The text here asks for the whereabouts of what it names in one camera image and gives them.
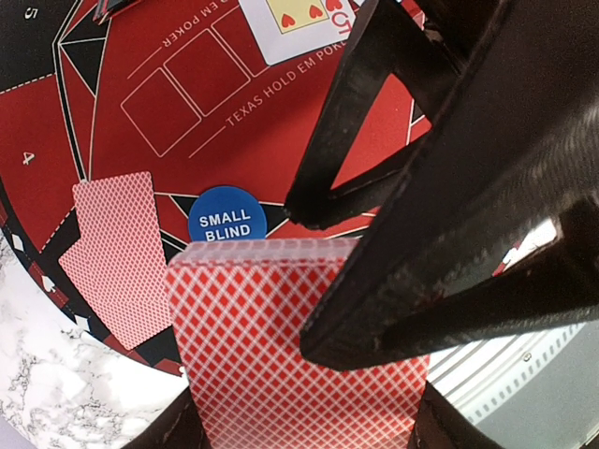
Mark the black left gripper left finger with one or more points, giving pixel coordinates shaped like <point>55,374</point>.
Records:
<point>177,427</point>

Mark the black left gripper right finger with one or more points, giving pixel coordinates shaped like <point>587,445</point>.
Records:
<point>440,425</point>

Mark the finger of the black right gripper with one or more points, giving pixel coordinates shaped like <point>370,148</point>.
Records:
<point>490,76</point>
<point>522,258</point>

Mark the red playing card deck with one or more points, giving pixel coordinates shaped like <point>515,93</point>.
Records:
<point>237,309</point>

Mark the five of hearts card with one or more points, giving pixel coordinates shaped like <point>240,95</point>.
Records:
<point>284,29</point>

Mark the single red playing card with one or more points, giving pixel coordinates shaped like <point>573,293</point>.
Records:
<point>129,297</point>

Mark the blue small blind button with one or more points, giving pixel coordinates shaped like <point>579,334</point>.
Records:
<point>226,213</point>

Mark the round red black poker mat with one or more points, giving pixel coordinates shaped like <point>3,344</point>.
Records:
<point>177,89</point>

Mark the aluminium front rail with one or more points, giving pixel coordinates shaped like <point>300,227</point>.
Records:
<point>480,377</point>

